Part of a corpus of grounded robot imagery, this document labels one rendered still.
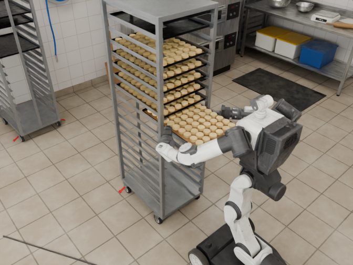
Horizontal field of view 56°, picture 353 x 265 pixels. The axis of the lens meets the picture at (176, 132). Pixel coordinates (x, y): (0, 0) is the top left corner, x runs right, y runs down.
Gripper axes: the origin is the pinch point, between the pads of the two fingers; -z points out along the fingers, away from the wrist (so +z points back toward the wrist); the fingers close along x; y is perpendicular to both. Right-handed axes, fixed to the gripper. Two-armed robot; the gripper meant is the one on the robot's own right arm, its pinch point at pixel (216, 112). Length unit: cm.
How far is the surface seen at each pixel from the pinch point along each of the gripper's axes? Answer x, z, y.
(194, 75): 25.0, -18.0, -7.5
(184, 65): 35.1, -25.0, -1.7
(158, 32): 67, -39, 24
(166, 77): 34, -35, 13
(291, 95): -107, 120, -220
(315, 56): -69, 158, -274
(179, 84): 24.9, -27.2, 5.8
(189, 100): 8.1, -20.5, -2.3
